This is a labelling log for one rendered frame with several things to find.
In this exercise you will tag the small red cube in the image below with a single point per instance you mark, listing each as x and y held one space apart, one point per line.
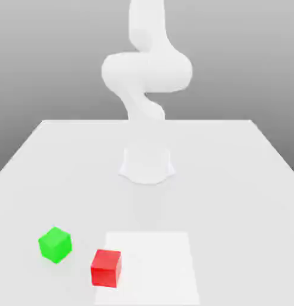
105 269

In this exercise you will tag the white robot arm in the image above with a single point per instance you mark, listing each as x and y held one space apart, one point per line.
147 71

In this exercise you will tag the small green cube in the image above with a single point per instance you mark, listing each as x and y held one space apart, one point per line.
55 245

